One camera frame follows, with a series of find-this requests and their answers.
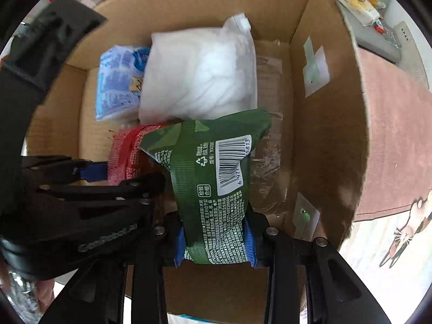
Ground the green snack packet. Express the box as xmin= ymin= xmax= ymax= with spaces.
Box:
xmin=140 ymin=107 xmax=272 ymax=266

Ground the white soft plastic bag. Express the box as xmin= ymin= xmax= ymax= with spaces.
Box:
xmin=139 ymin=13 xmax=259 ymax=124

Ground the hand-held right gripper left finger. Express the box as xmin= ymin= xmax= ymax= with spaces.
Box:
xmin=40 ymin=210 xmax=187 ymax=324

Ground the pink blanket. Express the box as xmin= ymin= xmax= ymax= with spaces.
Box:
xmin=351 ymin=45 xmax=432 ymax=224

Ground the brown cardboard box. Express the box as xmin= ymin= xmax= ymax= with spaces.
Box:
xmin=25 ymin=0 xmax=370 ymax=323

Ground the blue and white packet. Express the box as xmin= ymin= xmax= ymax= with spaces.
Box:
xmin=95 ymin=45 xmax=152 ymax=122

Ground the red snack packet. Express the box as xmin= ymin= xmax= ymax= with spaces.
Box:
xmin=108 ymin=124 xmax=170 ymax=186

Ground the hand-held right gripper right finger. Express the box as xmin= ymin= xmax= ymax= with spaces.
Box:
xmin=244 ymin=211 xmax=392 ymax=324

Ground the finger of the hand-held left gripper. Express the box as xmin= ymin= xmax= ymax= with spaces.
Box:
xmin=40 ymin=172 xmax=166 ymax=205
xmin=21 ymin=155 xmax=109 ymax=186

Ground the cartoon printed cloth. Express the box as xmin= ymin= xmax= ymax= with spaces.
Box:
xmin=337 ymin=189 xmax=432 ymax=324

